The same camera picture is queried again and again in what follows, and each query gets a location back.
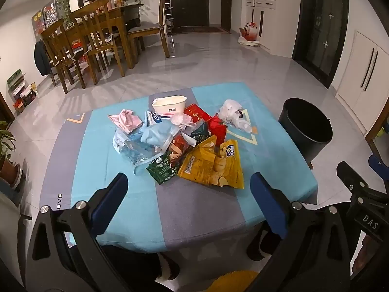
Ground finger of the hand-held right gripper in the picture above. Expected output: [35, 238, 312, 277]
[336, 161, 389, 209]
[369, 155, 389, 186]

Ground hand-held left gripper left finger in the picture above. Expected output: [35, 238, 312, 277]
[25, 173, 134, 292]

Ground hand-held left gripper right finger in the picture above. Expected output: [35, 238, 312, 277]
[243, 173, 361, 292]

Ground clear plastic bag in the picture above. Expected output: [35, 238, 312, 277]
[112, 128, 171, 174]

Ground green snack packet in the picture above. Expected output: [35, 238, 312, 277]
[146, 154, 177, 184]

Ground black plastic bucket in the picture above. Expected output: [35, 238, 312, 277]
[278, 98, 333, 162]

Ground yellow chip bag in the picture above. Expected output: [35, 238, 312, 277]
[177, 135, 244, 190]

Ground blue plastic bag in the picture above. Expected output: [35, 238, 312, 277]
[140, 121, 180, 145]

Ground pink plastic bag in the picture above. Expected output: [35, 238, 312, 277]
[107, 109, 143, 134]

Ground red brown snack packet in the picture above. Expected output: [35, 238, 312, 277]
[167, 134, 195, 159]

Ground blue white packet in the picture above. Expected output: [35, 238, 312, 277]
[143, 111, 166, 128]

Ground dark green packet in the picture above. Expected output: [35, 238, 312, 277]
[190, 125, 210, 142]

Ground white plastic bag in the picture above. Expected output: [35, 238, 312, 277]
[218, 99, 253, 134]

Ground pale pink wrapper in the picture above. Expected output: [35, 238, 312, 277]
[170, 114, 198, 128]

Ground white paper bowl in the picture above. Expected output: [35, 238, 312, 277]
[151, 95, 188, 119]

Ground black white plush slipper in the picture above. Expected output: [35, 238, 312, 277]
[155, 251, 180, 281]
[246, 228, 274, 262]

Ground blue grey printed tablecloth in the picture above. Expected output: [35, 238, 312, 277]
[40, 82, 318, 253]

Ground yellow seat cushion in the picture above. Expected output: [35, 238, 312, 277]
[208, 269, 260, 292]

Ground white closet doors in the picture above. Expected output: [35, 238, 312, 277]
[336, 30, 389, 134]

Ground potted green plant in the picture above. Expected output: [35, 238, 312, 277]
[0, 121, 23, 186]

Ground stack of cardboard boxes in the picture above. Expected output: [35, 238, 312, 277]
[7, 68, 38, 114]

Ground black glass door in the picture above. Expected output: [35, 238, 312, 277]
[292, 0, 349, 89]

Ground dark hanging jacket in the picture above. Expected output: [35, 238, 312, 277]
[34, 40, 52, 76]

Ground white cloth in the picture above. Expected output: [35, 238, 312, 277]
[238, 36, 259, 47]

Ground wooden slat-back chair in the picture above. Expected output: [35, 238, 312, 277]
[69, 0, 122, 85]
[40, 18, 87, 94]

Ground tall white cabinet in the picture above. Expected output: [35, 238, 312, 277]
[246, 0, 300, 58]

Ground wooden chair with grey cushion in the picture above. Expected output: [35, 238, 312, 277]
[128, 0, 171, 64]

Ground red gift bag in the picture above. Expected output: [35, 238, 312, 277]
[239, 22, 260, 41]

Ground wooden dining table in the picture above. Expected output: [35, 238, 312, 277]
[65, 4, 143, 78]

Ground dark cloth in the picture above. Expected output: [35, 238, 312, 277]
[123, 4, 144, 26]

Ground patterned door mat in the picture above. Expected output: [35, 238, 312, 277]
[173, 27, 231, 35]

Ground metal shoe rack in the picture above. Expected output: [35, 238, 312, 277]
[165, 0, 175, 52]

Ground photo board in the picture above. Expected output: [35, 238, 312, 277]
[42, 0, 60, 28]

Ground hanging ivy plant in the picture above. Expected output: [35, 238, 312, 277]
[55, 0, 72, 26]

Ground narrow dark door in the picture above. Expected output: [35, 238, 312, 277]
[221, 0, 232, 32]

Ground dark panelled entry door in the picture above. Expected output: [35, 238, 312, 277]
[168, 0, 210, 28]

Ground red yellow wall poster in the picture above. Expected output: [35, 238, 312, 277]
[32, 10, 45, 35]

